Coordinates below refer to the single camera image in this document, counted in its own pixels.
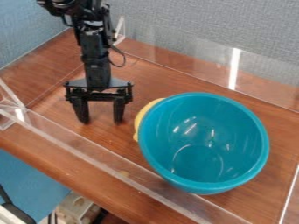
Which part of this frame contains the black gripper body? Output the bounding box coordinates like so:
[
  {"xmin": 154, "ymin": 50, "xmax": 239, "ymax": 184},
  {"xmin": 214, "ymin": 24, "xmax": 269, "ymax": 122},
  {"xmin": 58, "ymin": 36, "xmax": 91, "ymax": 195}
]
[{"xmin": 65, "ymin": 55, "xmax": 134, "ymax": 102}]

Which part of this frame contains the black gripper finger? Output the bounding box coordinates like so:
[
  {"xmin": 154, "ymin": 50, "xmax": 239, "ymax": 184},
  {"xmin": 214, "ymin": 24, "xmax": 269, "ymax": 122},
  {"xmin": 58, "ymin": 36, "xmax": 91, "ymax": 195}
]
[
  {"xmin": 70, "ymin": 96, "xmax": 90, "ymax": 124},
  {"xmin": 114, "ymin": 97, "xmax": 126, "ymax": 124}
]

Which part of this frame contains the blue plastic bowl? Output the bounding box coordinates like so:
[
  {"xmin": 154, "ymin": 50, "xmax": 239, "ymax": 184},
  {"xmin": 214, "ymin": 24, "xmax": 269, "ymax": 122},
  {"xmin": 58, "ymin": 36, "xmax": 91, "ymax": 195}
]
[{"xmin": 135, "ymin": 92, "xmax": 270, "ymax": 195}]

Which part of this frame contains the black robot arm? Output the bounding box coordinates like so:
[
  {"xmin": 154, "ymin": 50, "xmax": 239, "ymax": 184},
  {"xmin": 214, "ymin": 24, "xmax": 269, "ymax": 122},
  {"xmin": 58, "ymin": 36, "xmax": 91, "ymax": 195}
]
[{"xmin": 37, "ymin": 0, "xmax": 134, "ymax": 124}]

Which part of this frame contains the yellow object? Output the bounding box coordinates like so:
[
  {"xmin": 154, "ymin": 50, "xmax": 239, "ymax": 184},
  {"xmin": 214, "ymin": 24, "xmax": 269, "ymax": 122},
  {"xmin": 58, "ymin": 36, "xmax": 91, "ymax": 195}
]
[{"xmin": 134, "ymin": 98, "xmax": 165, "ymax": 142}]

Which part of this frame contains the clear acrylic front barrier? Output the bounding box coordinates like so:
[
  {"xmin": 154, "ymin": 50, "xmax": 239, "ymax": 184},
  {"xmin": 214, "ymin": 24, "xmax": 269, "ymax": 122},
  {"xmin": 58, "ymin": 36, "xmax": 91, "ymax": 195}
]
[{"xmin": 0, "ymin": 109, "xmax": 251, "ymax": 224}]

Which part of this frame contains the clear acrylic barrier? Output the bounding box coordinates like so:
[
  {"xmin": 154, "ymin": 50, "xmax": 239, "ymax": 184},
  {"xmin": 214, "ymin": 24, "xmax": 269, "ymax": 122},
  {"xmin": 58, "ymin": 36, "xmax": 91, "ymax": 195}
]
[
  {"xmin": 0, "ymin": 109, "xmax": 251, "ymax": 224},
  {"xmin": 118, "ymin": 25, "xmax": 299, "ymax": 113}
]

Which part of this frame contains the white device under table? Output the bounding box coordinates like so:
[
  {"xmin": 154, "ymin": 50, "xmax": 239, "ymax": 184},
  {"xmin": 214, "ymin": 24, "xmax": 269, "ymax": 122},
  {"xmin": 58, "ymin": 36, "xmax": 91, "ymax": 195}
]
[{"xmin": 47, "ymin": 192, "xmax": 101, "ymax": 224}]

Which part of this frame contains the black chair part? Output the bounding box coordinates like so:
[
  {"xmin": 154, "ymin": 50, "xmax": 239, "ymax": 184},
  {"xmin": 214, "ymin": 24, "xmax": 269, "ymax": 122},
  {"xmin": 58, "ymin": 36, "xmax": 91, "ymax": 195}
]
[{"xmin": 0, "ymin": 185, "xmax": 37, "ymax": 224}]

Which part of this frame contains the clear acrylic back barrier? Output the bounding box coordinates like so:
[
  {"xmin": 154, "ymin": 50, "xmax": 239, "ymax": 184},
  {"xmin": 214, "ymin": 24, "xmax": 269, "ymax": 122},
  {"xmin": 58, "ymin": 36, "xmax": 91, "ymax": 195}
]
[{"xmin": 118, "ymin": 25, "xmax": 299, "ymax": 113}]

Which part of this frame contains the clear acrylic left bracket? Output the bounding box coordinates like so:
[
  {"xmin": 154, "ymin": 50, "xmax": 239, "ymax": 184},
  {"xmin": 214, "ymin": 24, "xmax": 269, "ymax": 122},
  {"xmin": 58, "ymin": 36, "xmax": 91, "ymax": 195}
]
[{"xmin": 0, "ymin": 78, "xmax": 27, "ymax": 131}]

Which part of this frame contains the clear acrylic corner bracket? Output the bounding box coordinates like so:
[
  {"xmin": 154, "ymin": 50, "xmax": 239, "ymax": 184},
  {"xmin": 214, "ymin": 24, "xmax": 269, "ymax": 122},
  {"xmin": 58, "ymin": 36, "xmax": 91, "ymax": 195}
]
[{"xmin": 114, "ymin": 17, "xmax": 127, "ymax": 46}]

